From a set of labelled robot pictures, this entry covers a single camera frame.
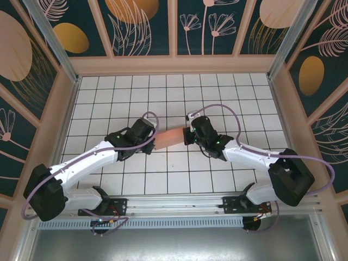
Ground pink paper box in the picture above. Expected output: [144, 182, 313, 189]
[153, 127, 188, 152]

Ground grey metal sheet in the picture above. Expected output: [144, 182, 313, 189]
[26, 214, 330, 261]

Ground dark panel with leaf lines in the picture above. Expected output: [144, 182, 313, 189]
[309, 102, 348, 194]

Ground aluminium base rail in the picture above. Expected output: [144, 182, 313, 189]
[108, 193, 323, 217]

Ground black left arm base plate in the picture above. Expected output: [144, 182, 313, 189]
[78, 198, 128, 217]

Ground grey slotted cable duct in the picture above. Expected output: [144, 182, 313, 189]
[38, 217, 244, 229]

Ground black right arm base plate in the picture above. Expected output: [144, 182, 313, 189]
[222, 195, 272, 216]

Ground aluminium corner post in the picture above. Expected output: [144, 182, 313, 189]
[23, 0, 81, 84]
[266, 0, 319, 81]

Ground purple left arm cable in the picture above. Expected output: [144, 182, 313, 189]
[22, 110, 161, 220]

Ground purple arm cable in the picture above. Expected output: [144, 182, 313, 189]
[22, 110, 161, 220]
[190, 103, 335, 234]

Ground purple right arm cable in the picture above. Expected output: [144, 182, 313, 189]
[190, 103, 335, 234]

